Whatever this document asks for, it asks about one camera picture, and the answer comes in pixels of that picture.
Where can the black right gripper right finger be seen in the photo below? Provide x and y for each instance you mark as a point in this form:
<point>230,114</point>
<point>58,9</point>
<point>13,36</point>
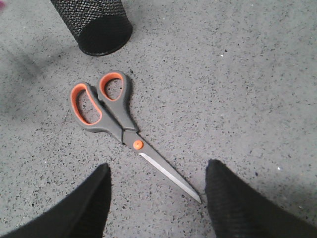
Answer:
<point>238,211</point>

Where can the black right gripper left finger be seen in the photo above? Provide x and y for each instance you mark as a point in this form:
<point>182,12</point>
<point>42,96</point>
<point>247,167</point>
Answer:
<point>82,214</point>

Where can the grey orange scissors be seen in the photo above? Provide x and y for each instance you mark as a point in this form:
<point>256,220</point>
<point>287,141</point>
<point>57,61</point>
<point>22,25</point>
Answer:
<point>115,118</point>

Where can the black mesh pen holder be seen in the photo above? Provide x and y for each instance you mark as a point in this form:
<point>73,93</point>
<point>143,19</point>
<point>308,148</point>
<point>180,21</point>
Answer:
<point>100,27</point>

